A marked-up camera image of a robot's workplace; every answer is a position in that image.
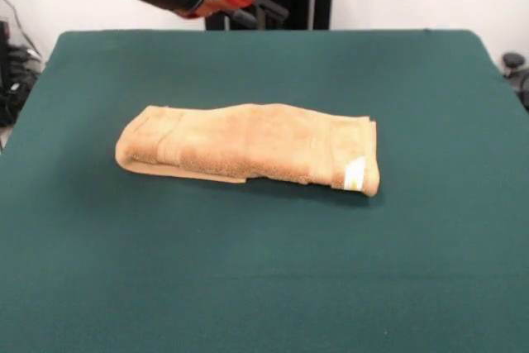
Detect dark green table cloth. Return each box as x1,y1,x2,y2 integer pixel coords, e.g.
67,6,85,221
0,29,529,353

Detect tan terry towel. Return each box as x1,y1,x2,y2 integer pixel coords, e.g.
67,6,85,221
114,103,381,198

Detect thin wall cable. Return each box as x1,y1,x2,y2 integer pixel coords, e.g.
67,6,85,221
0,0,42,57

